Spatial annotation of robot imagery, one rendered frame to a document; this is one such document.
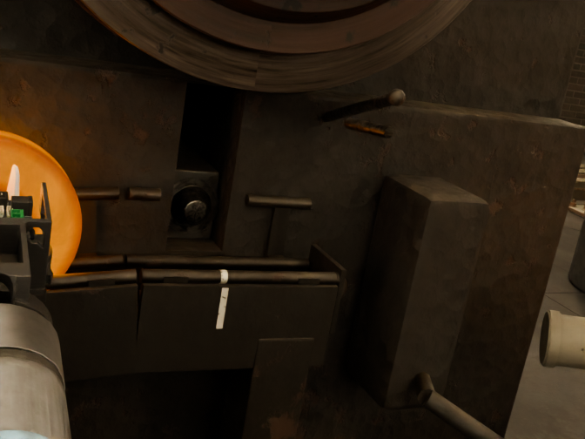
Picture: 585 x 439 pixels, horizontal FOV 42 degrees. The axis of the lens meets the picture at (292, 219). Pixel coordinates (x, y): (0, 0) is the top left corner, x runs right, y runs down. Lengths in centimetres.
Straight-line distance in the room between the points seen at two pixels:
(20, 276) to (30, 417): 10
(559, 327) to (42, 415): 56
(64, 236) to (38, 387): 26
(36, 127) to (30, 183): 8
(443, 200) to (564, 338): 19
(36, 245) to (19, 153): 14
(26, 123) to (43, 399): 34
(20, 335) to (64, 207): 23
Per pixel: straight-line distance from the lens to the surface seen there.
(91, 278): 67
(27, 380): 44
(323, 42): 66
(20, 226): 53
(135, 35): 62
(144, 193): 74
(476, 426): 81
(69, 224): 68
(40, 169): 66
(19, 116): 72
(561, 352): 84
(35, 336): 47
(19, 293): 49
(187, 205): 78
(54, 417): 43
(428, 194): 77
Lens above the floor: 96
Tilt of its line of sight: 16 degrees down
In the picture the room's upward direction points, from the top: 10 degrees clockwise
